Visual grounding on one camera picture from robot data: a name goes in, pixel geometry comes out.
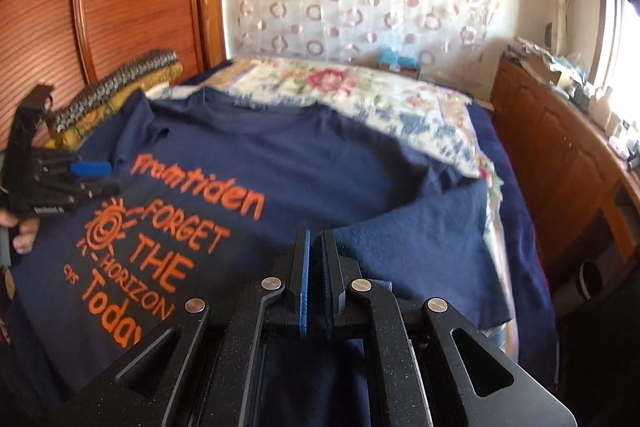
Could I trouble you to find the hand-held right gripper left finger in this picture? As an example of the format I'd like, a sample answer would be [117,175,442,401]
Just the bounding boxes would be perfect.
[50,228,314,427]

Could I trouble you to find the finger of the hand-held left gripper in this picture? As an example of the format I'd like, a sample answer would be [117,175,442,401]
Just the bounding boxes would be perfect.
[65,179,122,208]
[42,151,113,180]

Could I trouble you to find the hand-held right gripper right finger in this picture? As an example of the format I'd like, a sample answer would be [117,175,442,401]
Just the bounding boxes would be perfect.
[319,228,583,427]

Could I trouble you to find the navy T-shirt with orange print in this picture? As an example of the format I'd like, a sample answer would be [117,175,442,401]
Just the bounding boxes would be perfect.
[7,86,516,427]

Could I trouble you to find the person's left hand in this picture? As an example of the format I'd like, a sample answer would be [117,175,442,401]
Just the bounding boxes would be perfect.
[0,208,40,256]

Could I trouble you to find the grey and yellow knitted blanket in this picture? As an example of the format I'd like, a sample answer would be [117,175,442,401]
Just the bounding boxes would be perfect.
[47,49,183,148]

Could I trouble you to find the floral bedspread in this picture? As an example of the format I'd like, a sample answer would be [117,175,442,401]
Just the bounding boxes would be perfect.
[145,56,521,358]

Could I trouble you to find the small blue box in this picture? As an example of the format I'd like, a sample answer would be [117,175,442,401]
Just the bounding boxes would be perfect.
[377,46,422,72]

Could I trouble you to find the dark round bin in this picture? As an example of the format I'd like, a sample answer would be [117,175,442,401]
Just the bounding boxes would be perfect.
[574,259,604,304]

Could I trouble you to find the wooden dresser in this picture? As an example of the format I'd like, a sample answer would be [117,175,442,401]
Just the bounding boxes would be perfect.
[489,56,640,308]

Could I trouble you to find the clutter of small dresser things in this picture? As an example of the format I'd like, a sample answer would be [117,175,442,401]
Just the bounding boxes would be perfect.
[502,36,640,170]

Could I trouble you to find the white bottle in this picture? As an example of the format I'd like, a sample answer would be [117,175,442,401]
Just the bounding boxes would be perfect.
[589,87,617,128]

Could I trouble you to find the bright window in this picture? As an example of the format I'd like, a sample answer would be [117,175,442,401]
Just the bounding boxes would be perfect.
[597,0,640,98]

